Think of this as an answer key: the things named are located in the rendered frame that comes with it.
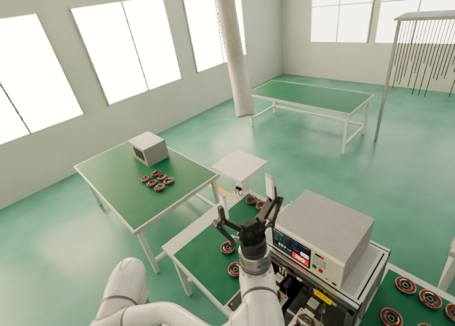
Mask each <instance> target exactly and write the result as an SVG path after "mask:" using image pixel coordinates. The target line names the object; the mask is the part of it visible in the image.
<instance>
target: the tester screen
mask: <svg viewBox="0 0 455 326"><path fill-rule="evenodd" d="M273 239H274V243H276V244H277V245H278V242H279V243H281V244H283V245H284V246H285V247H286V250H287V251H288V252H290V254H289V253H288V255H290V256H292V257H293V252H295V251H294V250H293V247H294V248H296V249H298V250H299V251H301V252H302V253H304V254H305V255H307V256H309V250H308V249H307V248H305V247H304V246H302V245H300V244H298V243H297V242H295V241H294V240H292V239H290V238H288V237H287V236H285V235H284V234H282V233H281V232H279V231H277V230H276V229H274V228H273ZM274 245H275V244H274ZM277 245H276V247H278V246H277ZM279 246H280V245H279ZM281 247H282V246H281ZM278 248H279V247H278ZM282 248H283V247H282ZM280 249H281V248H280ZM283 249H284V248H283ZM283 249H282V251H284V250H283ZM284 252H285V251H284ZM286 253H287V252H286ZM295 253H296V254H298V255H299V256H301V257H302V258H304V257H303V256H302V255H300V254H299V253H297V252H295ZM293 258H294V257H293ZM295 259H296V258H295ZM304 259H306V260H307V261H309V259H307V258H304ZM296 260H297V259H296Z"/></svg>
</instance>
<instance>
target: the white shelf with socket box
mask: <svg viewBox="0 0 455 326"><path fill-rule="evenodd" d="M266 165H268V161H266V160H263V159H260V158H259V157H256V156H253V155H250V154H248V153H246V152H243V151H241V150H238V149H237V150H235V151H234V152H233V153H231V154H229V155H228V156H226V157H225V158H223V159H222V160H220V161H218V162H217V163H216V164H214V165H212V166H211V169H212V170H213V171H216V172H217V173H219V174H221V175H223V176H225V177H227V178H229V179H231V180H233V181H235V182H236V190H237V191H235V192H238V194H239V191H241V193H242V194H244V195H247V194H248V193H250V191H251V190H250V188H249V185H248V179H249V178H251V177H252V176H254V175H255V174H256V173H257V172H259V171H260V170H261V169H263V168H264V167H265V166H266ZM239 195H240V194H239ZM240 196H242V195H240Z"/></svg>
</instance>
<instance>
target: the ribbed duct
mask: <svg viewBox="0 0 455 326"><path fill-rule="evenodd" d="M215 1H216V3H217V7H215V8H217V11H218V12H217V15H218V17H217V19H219V20H218V23H220V24H219V26H220V27H221V28H220V30H221V34H222V36H221V38H223V39H222V41H223V45H224V47H223V48H224V49H225V51H224V52H225V55H226V60H227V64H228V70H229V74H230V80H231V84H232V93H233V98H234V105H235V111H236V117H248V116H251V115H254V114H255V112H254V108H253V99H252V94H251V87H250V81H249V78H248V74H247V72H248V71H246V70H247V67H246V63H245V62H246V60H245V57H244V52H243V51H244V50H243V46H242V39H241V35H240V27H239V23H238V15H237V10H236V1H235V0H215Z"/></svg>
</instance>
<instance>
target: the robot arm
mask: <svg viewBox="0 0 455 326"><path fill-rule="evenodd" d="M265 184H266V193H267V196H268V198H267V201H266V202H265V204H264V206H263V207H262V209H261V211H260V212H259V214H257V215H256V216H255V219H254V218H253V219H251V220H249V221H246V222H244V224H243V225H241V224H239V223H236V222H235V221H233V220H231V219H229V214H228V206H227V201H226V197H225V195H224V194H223V193H222V192H221V191H218V194H219V202H220V205H219V206H217V211H218V215H219V217H218V218H217V219H216V220H213V221H212V223H213V224H214V226H215V228H216V229H217V230H218V231H219V232H220V233H221V234H222V235H223V236H224V237H226V238H227V240H228V241H229V243H230V245H231V246H232V247H235V246H236V243H237V242H240V246H239V249H238V253H239V258H240V269H239V272H240V276H239V281H240V290H241V297H242V303H241V305H239V307H238V308H237V309H236V310H235V311H234V312H232V313H231V315H230V319H229V321H228V322H227V323H226V324H224V325H222V326H285V324H284V317H283V314H282V309H281V306H280V303H279V300H278V294H277V289H276V277H275V274H274V269H273V266H272V263H271V258H270V252H269V245H268V244H267V241H266V236H265V230H266V228H269V227H271V228H272V229H273V228H275V223H276V218H277V216H278V213H279V210H280V208H281V205H282V202H283V200H284V198H283V197H282V196H281V195H279V194H278V193H277V190H276V186H274V177H273V176H271V175H270V174H268V173H265ZM259 219H260V220H261V222H260V221H259ZM222 224H223V225H226V226H228V227H230V228H232V229H234V230H236V231H238V232H239V233H238V235H237V237H235V236H233V235H231V234H230V233H229V232H228V231H227V230H226V229H225V228H224V227H223V226H222ZM89 326H212V325H209V324H208V323H206V322H204V321H203V320H201V319H199V318H198V317H197V316H195V315H193V314H192V313H191V312H189V311H187V310H186V309H185V308H182V307H181V306H179V305H177V304H175V303H172V302H155V303H150V301H149V299H148V286H147V280H146V269H145V266H144V263H143V262H142V261H141V260H139V259H137V258H125V259H124V260H122V261H120V262H119V263H118V265H117V266H116V267H115V268H114V270H113V271H112V273H111V275H110V278H109V279H108V282H107V285H106V288H105V290H104V294H103V298H102V303H101V305H100V308H99V310H98V312H97V314H96V316H95V319H94V320H92V322H91V323H90V325H89Z"/></svg>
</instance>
